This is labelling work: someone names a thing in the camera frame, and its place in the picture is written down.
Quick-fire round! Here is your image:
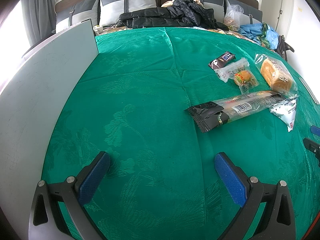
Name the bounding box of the white silver snack packet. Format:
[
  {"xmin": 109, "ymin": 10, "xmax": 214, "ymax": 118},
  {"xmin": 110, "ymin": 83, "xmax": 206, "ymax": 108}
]
[{"xmin": 269, "ymin": 95, "xmax": 298, "ymax": 132}]

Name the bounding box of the long black clear snack pack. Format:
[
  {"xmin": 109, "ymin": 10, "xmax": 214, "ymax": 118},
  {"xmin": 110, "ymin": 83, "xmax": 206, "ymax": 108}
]
[{"xmin": 186, "ymin": 90, "xmax": 285, "ymax": 133}]

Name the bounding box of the clear plastic bag of snacks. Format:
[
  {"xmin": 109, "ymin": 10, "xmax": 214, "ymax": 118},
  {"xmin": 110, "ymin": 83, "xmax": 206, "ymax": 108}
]
[{"xmin": 223, "ymin": 4, "xmax": 244, "ymax": 31}]

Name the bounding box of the packaged bread loaf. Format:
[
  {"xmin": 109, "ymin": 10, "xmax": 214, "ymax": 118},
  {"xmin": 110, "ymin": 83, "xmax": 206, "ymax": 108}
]
[{"xmin": 254, "ymin": 54, "xmax": 298, "ymax": 97}]

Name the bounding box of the burger gummy packet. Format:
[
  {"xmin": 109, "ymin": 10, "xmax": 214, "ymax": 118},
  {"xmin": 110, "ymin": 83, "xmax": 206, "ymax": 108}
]
[{"xmin": 215, "ymin": 58, "xmax": 259, "ymax": 94}]

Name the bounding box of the blue clothes pile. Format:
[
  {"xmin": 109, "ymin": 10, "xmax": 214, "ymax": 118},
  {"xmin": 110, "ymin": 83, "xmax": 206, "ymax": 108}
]
[{"xmin": 238, "ymin": 22, "xmax": 279, "ymax": 50}]

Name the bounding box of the small dark chocolate packet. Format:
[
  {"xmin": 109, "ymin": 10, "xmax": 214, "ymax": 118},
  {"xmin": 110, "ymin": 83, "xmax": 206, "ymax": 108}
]
[{"xmin": 208, "ymin": 51, "xmax": 235, "ymax": 70}]

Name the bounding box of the white cardboard box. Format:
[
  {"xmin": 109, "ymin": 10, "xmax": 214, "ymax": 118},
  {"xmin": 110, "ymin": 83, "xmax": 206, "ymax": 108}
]
[{"xmin": 0, "ymin": 20, "xmax": 98, "ymax": 239}]

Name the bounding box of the green patterned tablecloth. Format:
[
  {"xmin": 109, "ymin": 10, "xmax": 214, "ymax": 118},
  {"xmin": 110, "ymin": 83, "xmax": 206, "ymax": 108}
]
[{"xmin": 42, "ymin": 28, "xmax": 319, "ymax": 239}]

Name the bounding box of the grey white sofa cushion right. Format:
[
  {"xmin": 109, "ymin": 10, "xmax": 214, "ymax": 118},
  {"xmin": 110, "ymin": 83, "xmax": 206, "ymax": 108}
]
[{"xmin": 173, "ymin": 0, "xmax": 263, "ymax": 25}]

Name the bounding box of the grey white sofa cushion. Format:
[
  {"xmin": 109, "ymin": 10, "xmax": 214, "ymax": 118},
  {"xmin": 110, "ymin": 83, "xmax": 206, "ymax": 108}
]
[
  {"xmin": 55, "ymin": 0, "xmax": 100, "ymax": 33},
  {"xmin": 99, "ymin": 0, "xmax": 157, "ymax": 25},
  {"xmin": 173, "ymin": 0, "xmax": 263, "ymax": 25}
]

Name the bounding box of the black jacket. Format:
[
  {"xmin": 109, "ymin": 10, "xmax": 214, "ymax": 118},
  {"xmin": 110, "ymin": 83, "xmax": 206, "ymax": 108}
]
[{"xmin": 116, "ymin": 0, "xmax": 229, "ymax": 31}]

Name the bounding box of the grey curtain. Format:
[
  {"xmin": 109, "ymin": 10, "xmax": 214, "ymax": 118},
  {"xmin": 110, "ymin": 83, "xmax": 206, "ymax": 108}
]
[{"xmin": 21, "ymin": 0, "xmax": 56, "ymax": 46}]

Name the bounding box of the grey white sofa cushion left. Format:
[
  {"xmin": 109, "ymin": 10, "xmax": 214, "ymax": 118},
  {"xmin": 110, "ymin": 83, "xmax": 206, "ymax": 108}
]
[{"xmin": 55, "ymin": 0, "xmax": 100, "ymax": 33}]

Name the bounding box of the grey white sofa cushion middle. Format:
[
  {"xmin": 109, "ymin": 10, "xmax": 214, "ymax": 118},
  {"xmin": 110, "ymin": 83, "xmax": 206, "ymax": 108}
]
[{"xmin": 99, "ymin": 0, "xmax": 157, "ymax": 25}]

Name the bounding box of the black bag with straps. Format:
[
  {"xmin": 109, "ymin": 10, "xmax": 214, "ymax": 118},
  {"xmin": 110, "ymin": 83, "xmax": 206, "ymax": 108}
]
[{"xmin": 276, "ymin": 35, "xmax": 295, "ymax": 61}]

